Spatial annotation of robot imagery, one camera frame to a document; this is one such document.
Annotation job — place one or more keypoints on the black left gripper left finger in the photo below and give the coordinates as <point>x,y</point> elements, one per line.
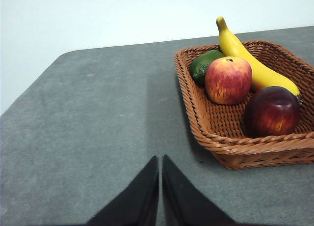
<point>142,199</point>

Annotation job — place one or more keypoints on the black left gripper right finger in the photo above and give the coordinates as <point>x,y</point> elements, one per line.
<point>181,199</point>

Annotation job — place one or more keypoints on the dark red plum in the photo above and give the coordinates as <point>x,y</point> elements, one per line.
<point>272,113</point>

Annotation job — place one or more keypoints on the brown wicker basket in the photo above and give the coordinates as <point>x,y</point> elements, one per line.
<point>220,135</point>

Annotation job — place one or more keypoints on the red yellow apple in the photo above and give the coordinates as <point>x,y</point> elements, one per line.
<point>228,81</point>

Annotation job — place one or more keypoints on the yellow banana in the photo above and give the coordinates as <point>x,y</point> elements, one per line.
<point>257,68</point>

